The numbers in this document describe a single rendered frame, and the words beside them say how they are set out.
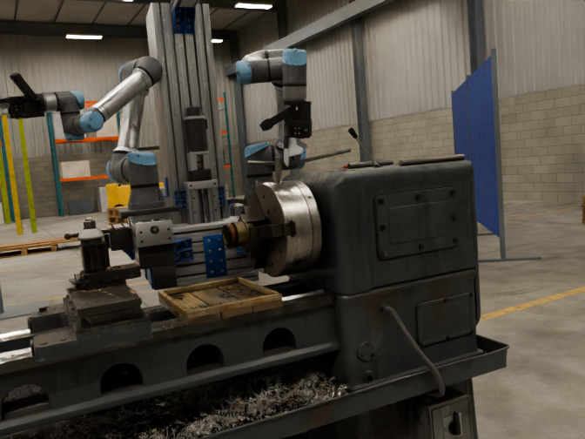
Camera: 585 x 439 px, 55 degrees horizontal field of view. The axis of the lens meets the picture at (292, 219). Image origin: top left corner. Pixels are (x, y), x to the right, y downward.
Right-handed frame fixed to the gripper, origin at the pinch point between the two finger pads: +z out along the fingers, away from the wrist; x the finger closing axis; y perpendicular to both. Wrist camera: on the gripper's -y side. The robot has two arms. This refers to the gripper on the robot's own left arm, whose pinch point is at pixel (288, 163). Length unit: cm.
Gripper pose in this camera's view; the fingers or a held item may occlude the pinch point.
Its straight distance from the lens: 182.7
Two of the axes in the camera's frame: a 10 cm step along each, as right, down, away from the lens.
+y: 9.9, 0.3, -1.4
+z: 0.1, 9.7, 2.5
